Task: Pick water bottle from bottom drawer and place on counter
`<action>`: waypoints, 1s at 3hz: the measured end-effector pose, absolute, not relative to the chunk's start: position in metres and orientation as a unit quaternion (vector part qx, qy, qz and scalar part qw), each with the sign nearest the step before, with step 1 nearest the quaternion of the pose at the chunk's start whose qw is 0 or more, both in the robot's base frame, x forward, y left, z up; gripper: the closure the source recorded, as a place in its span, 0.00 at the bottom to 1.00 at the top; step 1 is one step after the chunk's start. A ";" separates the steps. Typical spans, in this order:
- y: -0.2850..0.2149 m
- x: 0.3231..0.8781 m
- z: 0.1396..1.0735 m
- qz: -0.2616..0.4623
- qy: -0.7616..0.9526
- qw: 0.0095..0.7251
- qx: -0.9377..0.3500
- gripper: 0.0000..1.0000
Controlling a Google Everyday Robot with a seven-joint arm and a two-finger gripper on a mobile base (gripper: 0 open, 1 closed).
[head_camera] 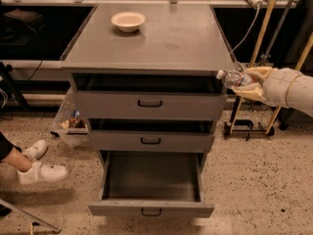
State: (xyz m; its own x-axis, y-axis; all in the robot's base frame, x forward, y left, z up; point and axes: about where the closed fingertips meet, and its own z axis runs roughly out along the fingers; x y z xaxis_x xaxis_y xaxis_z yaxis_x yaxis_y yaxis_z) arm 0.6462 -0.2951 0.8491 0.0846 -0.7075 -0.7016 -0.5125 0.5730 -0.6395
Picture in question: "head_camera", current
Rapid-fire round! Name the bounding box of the grey drawer cabinet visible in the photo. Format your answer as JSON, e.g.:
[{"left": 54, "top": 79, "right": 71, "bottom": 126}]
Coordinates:
[{"left": 60, "top": 2, "right": 237, "bottom": 168}]

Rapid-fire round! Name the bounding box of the grey middle drawer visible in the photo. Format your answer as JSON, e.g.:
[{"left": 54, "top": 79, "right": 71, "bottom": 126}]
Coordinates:
[{"left": 89, "top": 130, "right": 214, "bottom": 153}]

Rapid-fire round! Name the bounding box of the person's leg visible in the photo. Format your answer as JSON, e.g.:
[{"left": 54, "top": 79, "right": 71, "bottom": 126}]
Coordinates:
[{"left": 0, "top": 132, "right": 32, "bottom": 172}]

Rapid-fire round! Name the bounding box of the grey drawer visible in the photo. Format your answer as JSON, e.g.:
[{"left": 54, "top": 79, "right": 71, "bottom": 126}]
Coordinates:
[
  {"left": 72, "top": 91, "right": 226, "bottom": 120},
  {"left": 89, "top": 130, "right": 214, "bottom": 153},
  {"left": 88, "top": 151, "right": 214, "bottom": 218}
]

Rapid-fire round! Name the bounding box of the black wheeled stand base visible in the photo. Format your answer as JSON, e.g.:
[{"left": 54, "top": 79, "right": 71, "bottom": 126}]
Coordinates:
[{"left": 223, "top": 119, "right": 275, "bottom": 141}]

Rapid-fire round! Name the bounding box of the clear plastic water bottle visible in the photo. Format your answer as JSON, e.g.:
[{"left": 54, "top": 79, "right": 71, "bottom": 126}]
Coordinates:
[{"left": 216, "top": 70, "right": 253, "bottom": 89}]

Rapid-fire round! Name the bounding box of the white bowl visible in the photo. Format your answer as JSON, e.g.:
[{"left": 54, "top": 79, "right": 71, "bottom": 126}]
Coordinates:
[{"left": 111, "top": 12, "right": 146, "bottom": 33}]

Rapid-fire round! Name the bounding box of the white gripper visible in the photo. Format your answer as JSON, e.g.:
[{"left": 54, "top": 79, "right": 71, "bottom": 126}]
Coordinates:
[{"left": 233, "top": 67, "right": 300, "bottom": 108}]

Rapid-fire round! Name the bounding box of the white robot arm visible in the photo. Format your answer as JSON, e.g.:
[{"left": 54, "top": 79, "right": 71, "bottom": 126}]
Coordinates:
[{"left": 233, "top": 67, "right": 313, "bottom": 117}]

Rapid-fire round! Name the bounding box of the clear plastic bin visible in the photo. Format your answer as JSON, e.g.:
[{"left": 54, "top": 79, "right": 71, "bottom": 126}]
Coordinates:
[{"left": 51, "top": 88, "right": 89, "bottom": 149}]

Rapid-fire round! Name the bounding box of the grey bottom drawer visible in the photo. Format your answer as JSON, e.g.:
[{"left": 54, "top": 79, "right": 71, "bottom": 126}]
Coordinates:
[{"left": 88, "top": 151, "right": 214, "bottom": 218}]

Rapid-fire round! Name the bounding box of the metal floor bar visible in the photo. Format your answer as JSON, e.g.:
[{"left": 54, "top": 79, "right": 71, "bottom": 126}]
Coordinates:
[{"left": 0, "top": 199, "right": 61, "bottom": 234}]

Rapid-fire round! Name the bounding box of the white cable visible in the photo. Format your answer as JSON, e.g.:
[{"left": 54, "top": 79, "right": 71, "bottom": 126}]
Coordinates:
[{"left": 228, "top": 3, "right": 262, "bottom": 71}]

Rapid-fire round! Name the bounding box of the grey top drawer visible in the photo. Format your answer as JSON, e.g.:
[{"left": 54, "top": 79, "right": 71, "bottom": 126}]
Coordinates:
[{"left": 72, "top": 91, "right": 226, "bottom": 120}]

